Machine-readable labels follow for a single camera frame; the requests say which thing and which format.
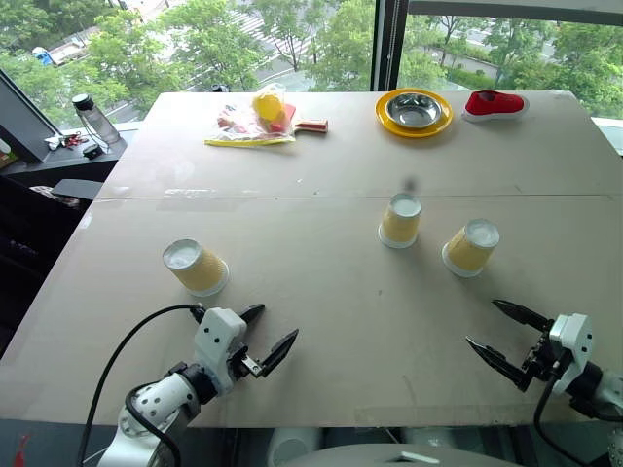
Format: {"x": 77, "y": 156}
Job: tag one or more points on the red and white shoe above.
{"x": 494, "y": 104}

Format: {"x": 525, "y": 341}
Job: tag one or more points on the dark side desk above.
{"x": 63, "y": 165}

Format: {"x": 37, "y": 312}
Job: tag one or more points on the white cylinder under table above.
{"x": 292, "y": 445}

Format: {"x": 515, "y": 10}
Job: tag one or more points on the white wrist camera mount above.
{"x": 576, "y": 345}
{"x": 216, "y": 340}

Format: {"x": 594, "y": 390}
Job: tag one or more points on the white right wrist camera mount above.
{"x": 576, "y": 345}

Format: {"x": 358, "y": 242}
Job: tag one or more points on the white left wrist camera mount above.
{"x": 216, "y": 340}

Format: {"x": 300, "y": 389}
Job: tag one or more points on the clear plastic bag with toys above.
{"x": 253, "y": 121}

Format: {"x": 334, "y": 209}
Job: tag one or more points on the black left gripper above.
{"x": 243, "y": 366}

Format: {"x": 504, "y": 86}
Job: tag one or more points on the dark window frame post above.
{"x": 389, "y": 44}

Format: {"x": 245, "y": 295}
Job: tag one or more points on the small black object behind table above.
{"x": 219, "y": 88}

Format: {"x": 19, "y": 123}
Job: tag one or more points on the yellow plate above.
{"x": 414, "y": 130}

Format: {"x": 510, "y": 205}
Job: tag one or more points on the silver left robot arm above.
{"x": 156, "y": 399}

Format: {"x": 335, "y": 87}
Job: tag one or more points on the flat black sheet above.
{"x": 78, "y": 189}

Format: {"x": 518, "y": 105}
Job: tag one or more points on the yellow paper cup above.
{"x": 197, "y": 267}
{"x": 471, "y": 248}
{"x": 400, "y": 221}

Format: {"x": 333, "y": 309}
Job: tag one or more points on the red table tennis paddle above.
{"x": 311, "y": 125}

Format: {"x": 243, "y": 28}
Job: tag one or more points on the clear water bottle black lid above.
{"x": 99, "y": 121}

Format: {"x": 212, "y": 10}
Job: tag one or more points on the steel bowl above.
{"x": 414, "y": 109}

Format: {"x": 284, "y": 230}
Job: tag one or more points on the bunch of keys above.
{"x": 65, "y": 141}

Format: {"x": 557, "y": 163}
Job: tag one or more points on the dark monitor panel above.
{"x": 24, "y": 121}

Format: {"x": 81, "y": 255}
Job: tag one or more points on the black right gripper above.
{"x": 540, "y": 362}

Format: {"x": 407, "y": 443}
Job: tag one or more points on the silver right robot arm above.
{"x": 596, "y": 384}

